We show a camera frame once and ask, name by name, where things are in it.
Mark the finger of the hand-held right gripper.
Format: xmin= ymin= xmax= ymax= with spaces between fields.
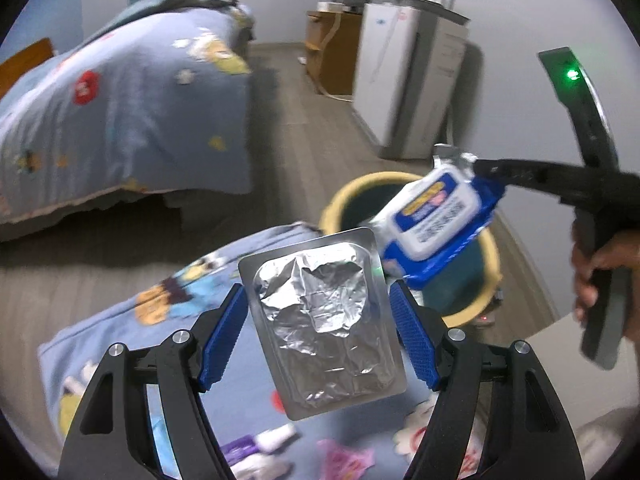
xmin=472 ymin=157 xmax=581 ymax=201

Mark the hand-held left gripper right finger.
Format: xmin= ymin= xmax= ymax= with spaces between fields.
xmin=387 ymin=280 xmax=586 ymax=480

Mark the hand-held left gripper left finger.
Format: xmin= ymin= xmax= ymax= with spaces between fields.
xmin=60 ymin=282 xmax=248 ymax=480

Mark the yellow rimmed trash bin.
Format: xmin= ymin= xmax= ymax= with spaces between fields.
xmin=320 ymin=172 xmax=502 ymax=328

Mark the silver blister pack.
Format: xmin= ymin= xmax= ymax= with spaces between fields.
xmin=237 ymin=227 xmax=407 ymax=421

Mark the blue wet wipes pack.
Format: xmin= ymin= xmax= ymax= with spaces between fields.
xmin=372 ymin=144 xmax=507 ymax=291

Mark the person's right hand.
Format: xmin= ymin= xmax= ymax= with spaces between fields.
xmin=570 ymin=220 xmax=640 ymax=326

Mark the blue printed cloth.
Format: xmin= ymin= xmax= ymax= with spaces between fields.
xmin=37 ymin=225 xmax=501 ymax=480

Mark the small white tube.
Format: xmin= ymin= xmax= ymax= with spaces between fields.
xmin=255 ymin=422 xmax=298 ymax=453

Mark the purple wrapper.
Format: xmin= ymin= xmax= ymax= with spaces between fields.
xmin=220 ymin=435 xmax=261 ymax=468

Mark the pink snack wrapper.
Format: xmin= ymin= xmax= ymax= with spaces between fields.
xmin=317 ymin=437 xmax=376 ymax=480

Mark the white board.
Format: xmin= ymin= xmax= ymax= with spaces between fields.
xmin=520 ymin=310 xmax=596 ymax=431

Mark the white air purifier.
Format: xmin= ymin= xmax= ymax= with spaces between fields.
xmin=352 ymin=0 xmax=471 ymax=161

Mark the white cloth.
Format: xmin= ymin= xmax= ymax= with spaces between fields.
xmin=575 ymin=402 xmax=640 ymax=480

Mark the wooden cabinet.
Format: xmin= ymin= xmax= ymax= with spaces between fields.
xmin=305 ymin=10 xmax=363 ymax=96

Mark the blue printed blanket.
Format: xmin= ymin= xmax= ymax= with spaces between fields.
xmin=0 ymin=0 xmax=253 ymax=226

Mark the white cable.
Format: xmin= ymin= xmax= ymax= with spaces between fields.
xmin=317 ymin=12 xmax=356 ymax=103

